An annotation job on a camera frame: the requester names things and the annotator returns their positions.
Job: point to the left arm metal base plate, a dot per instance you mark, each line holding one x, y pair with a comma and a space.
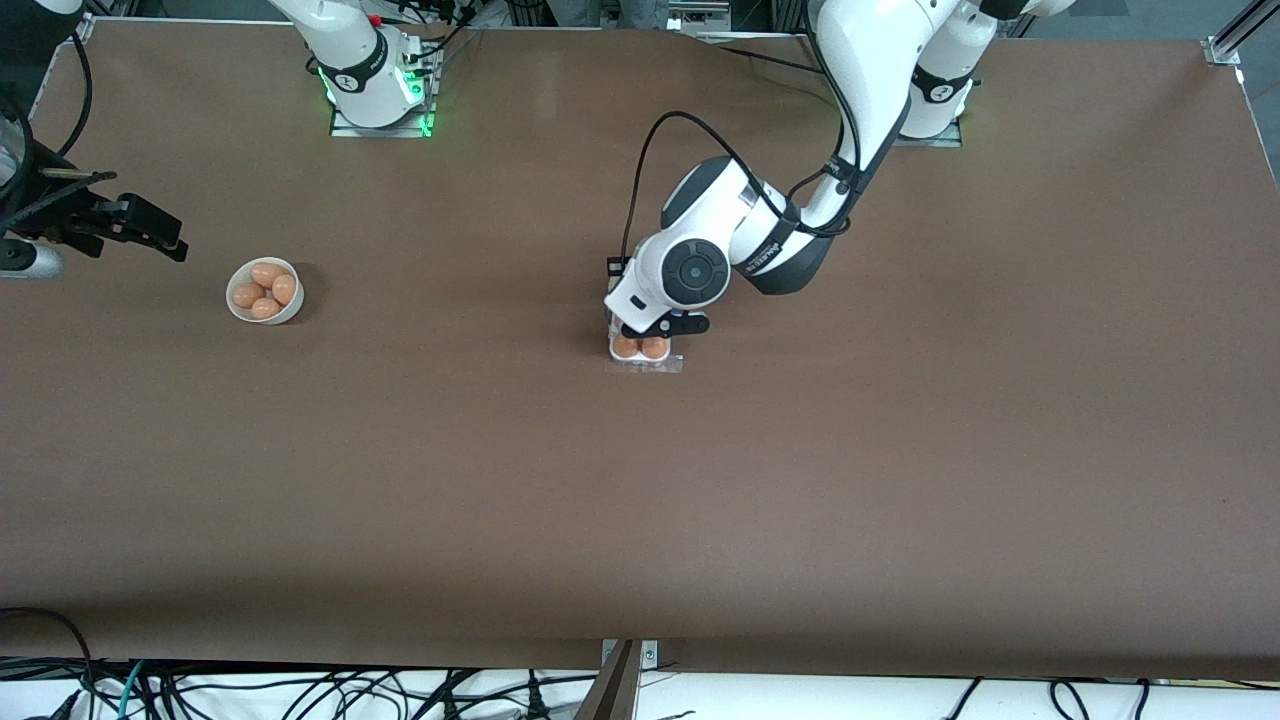
940, 141

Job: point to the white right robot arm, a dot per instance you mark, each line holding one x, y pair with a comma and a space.
350, 60

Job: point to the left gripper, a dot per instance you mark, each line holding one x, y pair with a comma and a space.
608, 315

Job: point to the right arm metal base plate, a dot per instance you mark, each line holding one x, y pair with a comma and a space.
385, 131

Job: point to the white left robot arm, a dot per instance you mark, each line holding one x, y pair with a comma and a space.
870, 60

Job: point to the silver table edge bracket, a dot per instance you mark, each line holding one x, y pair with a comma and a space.
650, 655

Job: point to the white bowl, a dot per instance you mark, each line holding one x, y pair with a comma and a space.
285, 314

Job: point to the white lower board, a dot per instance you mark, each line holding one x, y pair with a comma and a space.
800, 700

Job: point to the clear tape strip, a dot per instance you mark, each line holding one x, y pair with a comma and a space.
672, 367

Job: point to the brown egg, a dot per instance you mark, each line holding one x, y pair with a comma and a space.
284, 290
266, 274
626, 348
654, 348
265, 308
247, 295

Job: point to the dark metal beam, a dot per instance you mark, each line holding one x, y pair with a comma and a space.
612, 695

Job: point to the silver background bracket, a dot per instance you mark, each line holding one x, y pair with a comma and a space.
695, 20

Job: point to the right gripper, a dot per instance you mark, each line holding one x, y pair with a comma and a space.
78, 217

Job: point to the clear plastic egg box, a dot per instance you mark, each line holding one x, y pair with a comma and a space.
640, 360

